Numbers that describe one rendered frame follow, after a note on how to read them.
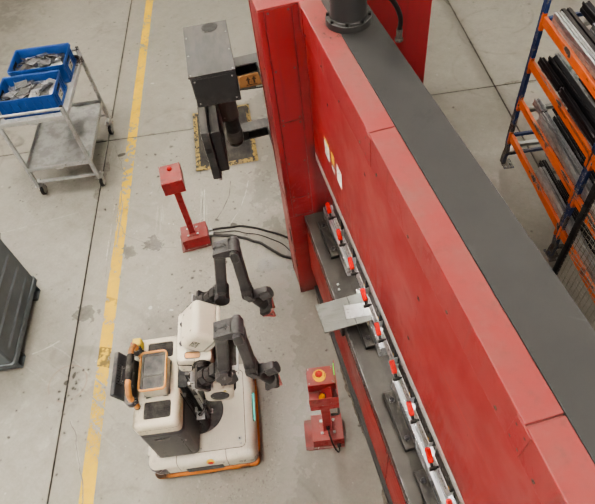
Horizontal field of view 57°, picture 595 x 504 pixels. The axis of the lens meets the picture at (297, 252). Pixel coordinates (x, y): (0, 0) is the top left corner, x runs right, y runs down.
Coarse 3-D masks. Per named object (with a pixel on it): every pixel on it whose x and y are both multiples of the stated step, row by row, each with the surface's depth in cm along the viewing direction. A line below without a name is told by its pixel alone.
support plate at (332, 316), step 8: (352, 296) 300; (360, 296) 300; (320, 304) 299; (328, 304) 298; (336, 304) 298; (344, 304) 297; (320, 312) 296; (328, 312) 295; (336, 312) 295; (344, 312) 294; (320, 320) 293; (328, 320) 292; (336, 320) 292; (344, 320) 291; (352, 320) 291; (360, 320) 290; (368, 320) 290; (328, 328) 289; (336, 328) 289
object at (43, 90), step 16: (16, 80) 468; (32, 80) 466; (48, 80) 465; (0, 96) 456; (16, 96) 450; (32, 96) 451; (48, 96) 444; (64, 96) 469; (16, 112) 454; (48, 112) 457
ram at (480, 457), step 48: (336, 144) 251; (336, 192) 283; (384, 240) 210; (384, 288) 232; (432, 336) 180; (432, 384) 196; (480, 384) 148; (480, 432) 158; (480, 480) 170; (528, 480) 133
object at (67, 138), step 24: (72, 96) 467; (0, 120) 458; (24, 120) 455; (48, 120) 451; (72, 120) 532; (96, 120) 528; (48, 144) 513; (72, 144) 510; (24, 168) 488; (48, 168) 491
